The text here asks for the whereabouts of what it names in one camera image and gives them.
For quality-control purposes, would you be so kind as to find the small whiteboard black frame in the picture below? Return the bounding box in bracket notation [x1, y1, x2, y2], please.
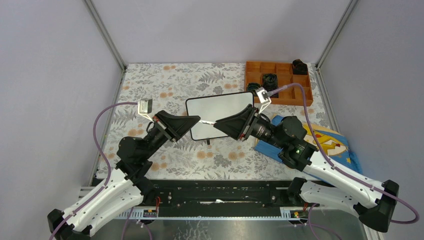
[185, 92, 254, 141]

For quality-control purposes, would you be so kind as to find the orange compartment tray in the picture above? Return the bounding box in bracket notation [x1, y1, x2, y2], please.
[244, 61, 313, 107]

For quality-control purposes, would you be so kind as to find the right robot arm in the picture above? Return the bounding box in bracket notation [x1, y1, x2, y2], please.
[213, 104, 399, 233]

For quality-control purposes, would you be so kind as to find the green capped marker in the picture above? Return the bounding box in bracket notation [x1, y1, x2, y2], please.
[199, 120, 216, 126]

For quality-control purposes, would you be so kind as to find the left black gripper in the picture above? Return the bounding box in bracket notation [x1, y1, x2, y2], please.
[142, 110, 201, 160]

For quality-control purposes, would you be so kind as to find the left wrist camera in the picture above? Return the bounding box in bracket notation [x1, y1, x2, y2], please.
[137, 98, 153, 122]

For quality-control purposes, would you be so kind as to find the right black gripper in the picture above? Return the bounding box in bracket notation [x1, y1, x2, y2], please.
[213, 103, 286, 149]

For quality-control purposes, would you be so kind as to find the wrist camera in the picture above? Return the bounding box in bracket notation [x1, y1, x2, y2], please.
[255, 87, 272, 114]
[137, 98, 153, 122]

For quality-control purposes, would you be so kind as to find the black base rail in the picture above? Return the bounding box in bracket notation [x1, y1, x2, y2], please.
[135, 180, 309, 219]

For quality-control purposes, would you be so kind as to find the black item in tray corner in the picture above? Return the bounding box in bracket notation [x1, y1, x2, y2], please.
[292, 59, 309, 76]

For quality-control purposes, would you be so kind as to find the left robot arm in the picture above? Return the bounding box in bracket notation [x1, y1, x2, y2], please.
[47, 110, 201, 240]

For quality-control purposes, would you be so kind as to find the blue pikachu cloth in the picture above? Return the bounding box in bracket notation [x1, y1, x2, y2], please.
[254, 124, 363, 174]

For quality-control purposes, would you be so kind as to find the aluminium frame post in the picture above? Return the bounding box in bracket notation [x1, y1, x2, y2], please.
[315, 0, 360, 69]
[82, 0, 127, 72]

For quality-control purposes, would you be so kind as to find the black item in tray left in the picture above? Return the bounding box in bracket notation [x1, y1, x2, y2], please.
[246, 82, 262, 96]

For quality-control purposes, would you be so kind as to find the black item in tray middle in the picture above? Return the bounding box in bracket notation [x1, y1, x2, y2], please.
[262, 73, 279, 92]

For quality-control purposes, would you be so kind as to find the right aluminium frame post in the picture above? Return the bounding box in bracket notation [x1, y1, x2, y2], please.
[315, 0, 360, 69]

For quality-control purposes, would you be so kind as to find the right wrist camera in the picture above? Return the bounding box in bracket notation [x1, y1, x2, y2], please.
[255, 87, 272, 114]

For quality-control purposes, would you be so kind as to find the left aluminium frame post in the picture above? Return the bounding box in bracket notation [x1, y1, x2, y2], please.
[82, 0, 127, 72]

